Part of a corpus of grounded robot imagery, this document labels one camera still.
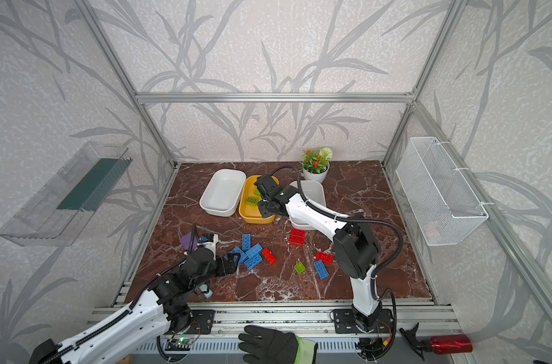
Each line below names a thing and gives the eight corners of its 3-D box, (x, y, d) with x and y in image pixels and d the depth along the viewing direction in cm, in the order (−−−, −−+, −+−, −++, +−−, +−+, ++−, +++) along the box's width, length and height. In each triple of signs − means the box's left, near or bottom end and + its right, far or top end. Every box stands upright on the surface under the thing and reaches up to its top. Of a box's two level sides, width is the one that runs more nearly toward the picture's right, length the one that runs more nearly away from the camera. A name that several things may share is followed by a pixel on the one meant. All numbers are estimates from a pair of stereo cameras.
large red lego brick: (287, 244, 94) (287, 241, 92) (291, 230, 98) (291, 227, 96) (304, 247, 93) (304, 244, 91) (306, 233, 97) (306, 230, 95)
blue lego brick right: (321, 280, 84) (321, 278, 83) (313, 264, 88) (313, 262, 86) (329, 276, 85) (329, 274, 83) (320, 261, 89) (321, 258, 87)
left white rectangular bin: (200, 218, 102) (196, 211, 97) (213, 176, 118) (209, 168, 113) (240, 218, 102) (237, 211, 97) (247, 176, 118) (245, 168, 113)
